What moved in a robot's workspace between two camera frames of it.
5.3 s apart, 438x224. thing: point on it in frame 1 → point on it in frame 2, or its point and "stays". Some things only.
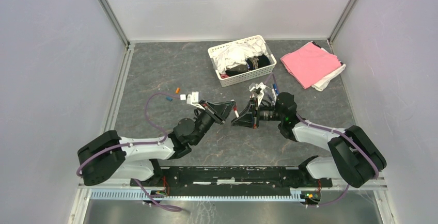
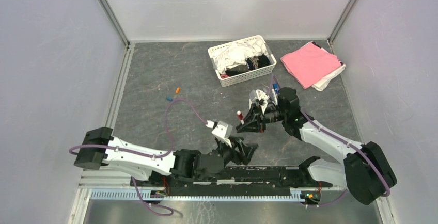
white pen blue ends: [275, 87] stays
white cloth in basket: [238, 53] stays
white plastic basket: [247, 75] stays
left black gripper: [219, 112] → [246, 150]
